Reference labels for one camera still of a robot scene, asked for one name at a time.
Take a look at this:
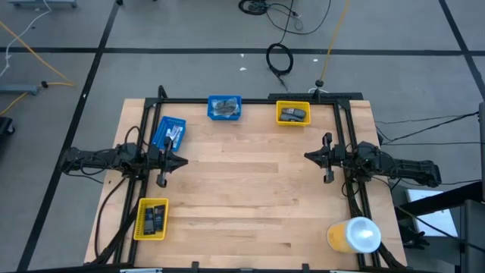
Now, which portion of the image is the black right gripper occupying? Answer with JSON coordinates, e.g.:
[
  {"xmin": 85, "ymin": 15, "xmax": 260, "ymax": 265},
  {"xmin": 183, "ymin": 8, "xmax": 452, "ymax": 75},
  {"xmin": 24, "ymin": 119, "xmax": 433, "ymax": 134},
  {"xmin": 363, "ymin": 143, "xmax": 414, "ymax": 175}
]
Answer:
[{"xmin": 304, "ymin": 132, "xmax": 346, "ymax": 184}]

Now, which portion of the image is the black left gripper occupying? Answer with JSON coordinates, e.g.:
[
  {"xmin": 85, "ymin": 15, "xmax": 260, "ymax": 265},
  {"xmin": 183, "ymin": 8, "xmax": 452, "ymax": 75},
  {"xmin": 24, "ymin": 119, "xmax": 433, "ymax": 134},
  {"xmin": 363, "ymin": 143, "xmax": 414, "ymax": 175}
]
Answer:
[{"xmin": 147, "ymin": 136, "xmax": 189, "ymax": 188}]

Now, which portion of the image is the dark blue toiletry tube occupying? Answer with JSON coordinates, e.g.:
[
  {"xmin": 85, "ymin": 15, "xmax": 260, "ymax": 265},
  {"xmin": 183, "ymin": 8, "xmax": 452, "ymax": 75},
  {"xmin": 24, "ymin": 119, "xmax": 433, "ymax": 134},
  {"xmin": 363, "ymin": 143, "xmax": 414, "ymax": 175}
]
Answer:
[{"xmin": 154, "ymin": 204, "xmax": 167, "ymax": 233}]

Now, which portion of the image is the blue plastic basket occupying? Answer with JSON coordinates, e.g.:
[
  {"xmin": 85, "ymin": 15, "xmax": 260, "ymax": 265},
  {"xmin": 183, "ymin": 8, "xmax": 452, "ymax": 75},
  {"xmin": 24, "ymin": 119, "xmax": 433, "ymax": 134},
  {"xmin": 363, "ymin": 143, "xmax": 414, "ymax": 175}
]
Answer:
[
  {"xmin": 207, "ymin": 94, "xmax": 243, "ymax": 121},
  {"xmin": 151, "ymin": 115, "xmax": 187, "ymax": 152}
]

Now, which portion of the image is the yellow plastic basket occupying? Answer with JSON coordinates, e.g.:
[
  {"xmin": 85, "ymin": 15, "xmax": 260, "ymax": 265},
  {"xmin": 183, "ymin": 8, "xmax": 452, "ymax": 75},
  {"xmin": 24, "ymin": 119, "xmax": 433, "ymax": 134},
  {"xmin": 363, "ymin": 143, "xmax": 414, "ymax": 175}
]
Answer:
[
  {"xmin": 275, "ymin": 99, "xmax": 312, "ymax": 127},
  {"xmin": 133, "ymin": 196, "xmax": 171, "ymax": 241}
]

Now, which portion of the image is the black beam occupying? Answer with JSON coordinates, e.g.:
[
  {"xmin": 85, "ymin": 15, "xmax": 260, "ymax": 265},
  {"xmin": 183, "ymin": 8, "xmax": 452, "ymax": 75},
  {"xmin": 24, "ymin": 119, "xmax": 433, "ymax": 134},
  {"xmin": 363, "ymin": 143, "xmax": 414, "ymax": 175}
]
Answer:
[{"xmin": 393, "ymin": 180, "xmax": 485, "ymax": 219}]

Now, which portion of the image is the black clamp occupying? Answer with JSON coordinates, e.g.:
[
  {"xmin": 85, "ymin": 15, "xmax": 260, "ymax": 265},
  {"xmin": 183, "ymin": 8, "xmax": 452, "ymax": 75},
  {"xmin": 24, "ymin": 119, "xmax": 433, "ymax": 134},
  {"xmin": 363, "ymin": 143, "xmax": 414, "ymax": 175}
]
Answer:
[{"xmin": 400, "ymin": 226, "xmax": 432, "ymax": 251}]

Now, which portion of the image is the white sheet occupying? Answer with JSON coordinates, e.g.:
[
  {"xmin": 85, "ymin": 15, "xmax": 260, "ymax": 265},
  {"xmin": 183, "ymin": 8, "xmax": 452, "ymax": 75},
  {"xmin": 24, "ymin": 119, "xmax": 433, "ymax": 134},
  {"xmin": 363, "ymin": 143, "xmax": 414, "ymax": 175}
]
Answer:
[{"xmin": 405, "ymin": 188, "xmax": 460, "ymax": 238}]

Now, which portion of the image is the gray base bar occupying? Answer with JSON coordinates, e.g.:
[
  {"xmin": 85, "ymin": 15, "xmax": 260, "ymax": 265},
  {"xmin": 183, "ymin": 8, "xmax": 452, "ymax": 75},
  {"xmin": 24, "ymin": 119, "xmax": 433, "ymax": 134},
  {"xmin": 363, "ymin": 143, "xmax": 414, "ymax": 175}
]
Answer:
[
  {"xmin": 13, "ymin": 0, "xmax": 79, "ymax": 9},
  {"xmin": 0, "ymin": 83, "xmax": 39, "ymax": 96}
]

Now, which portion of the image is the black caster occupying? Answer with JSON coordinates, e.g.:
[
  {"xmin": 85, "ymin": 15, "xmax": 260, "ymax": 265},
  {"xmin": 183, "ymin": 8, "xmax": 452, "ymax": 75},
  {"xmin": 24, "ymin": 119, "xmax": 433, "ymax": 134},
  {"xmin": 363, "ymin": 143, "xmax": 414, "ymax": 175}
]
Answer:
[{"xmin": 0, "ymin": 116, "xmax": 16, "ymax": 138}]

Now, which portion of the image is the black aluminium table frame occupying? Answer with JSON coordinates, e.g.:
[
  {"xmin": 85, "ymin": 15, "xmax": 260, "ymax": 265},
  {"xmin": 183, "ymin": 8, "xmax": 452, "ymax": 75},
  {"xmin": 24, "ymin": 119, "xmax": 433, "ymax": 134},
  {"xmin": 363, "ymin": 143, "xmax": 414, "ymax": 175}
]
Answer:
[{"xmin": 90, "ymin": 85, "xmax": 408, "ymax": 273}]

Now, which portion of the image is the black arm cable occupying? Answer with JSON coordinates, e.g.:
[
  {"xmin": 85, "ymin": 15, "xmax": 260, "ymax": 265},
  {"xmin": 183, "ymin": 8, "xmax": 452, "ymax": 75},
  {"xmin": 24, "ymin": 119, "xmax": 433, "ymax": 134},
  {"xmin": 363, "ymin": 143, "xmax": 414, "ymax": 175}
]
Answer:
[{"xmin": 93, "ymin": 176, "xmax": 129, "ymax": 262}]

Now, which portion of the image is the coiled black floor cable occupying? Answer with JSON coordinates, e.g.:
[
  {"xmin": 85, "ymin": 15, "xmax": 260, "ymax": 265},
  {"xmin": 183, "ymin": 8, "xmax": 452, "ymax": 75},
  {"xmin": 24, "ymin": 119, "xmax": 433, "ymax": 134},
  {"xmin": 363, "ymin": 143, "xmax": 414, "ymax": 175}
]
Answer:
[{"xmin": 264, "ymin": 42, "xmax": 296, "ymax": 94}]

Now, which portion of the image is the orange floor cable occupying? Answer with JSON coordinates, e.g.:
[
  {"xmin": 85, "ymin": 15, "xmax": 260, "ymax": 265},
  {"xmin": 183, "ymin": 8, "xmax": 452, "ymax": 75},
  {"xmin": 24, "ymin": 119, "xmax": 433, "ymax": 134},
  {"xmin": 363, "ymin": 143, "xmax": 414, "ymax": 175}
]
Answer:
[{"xmin": 320, "ymin": 0, "xmax": 352, "ymax": 83}]

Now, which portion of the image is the gray post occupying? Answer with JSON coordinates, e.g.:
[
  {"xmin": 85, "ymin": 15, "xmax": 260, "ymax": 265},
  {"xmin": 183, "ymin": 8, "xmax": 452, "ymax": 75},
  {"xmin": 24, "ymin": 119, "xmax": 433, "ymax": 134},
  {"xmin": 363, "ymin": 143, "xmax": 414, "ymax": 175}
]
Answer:
[{"xmin": 478, "ymin": 101, "xmax": 485, "ymax": 202}]

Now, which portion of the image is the black floor cable bundle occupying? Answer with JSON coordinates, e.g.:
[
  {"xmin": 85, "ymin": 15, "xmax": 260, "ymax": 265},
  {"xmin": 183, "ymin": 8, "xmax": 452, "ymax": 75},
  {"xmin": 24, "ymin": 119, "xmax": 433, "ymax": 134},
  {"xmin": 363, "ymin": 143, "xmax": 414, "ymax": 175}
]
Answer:
[{"xmin": 237, "ymin": 0, "xmax": 333, "ymax": 36}]

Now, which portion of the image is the yellow floor cable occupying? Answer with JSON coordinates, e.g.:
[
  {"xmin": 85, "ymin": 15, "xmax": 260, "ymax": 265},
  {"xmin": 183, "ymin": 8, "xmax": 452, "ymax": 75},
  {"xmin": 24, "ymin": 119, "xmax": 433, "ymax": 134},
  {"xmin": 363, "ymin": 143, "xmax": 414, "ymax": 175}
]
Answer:
[{"xmin": 0, "ymin": 19, "xmax": 77, "ymax": 117}]

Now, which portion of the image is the white floor cable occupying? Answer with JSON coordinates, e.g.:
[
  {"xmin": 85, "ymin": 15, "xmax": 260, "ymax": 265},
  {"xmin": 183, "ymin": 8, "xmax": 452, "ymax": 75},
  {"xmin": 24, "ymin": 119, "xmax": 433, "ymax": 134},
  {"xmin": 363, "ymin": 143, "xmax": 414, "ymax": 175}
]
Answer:
[{"xmin": 0, "ymin": 0, "xmax": 53, "ymax": 79}]

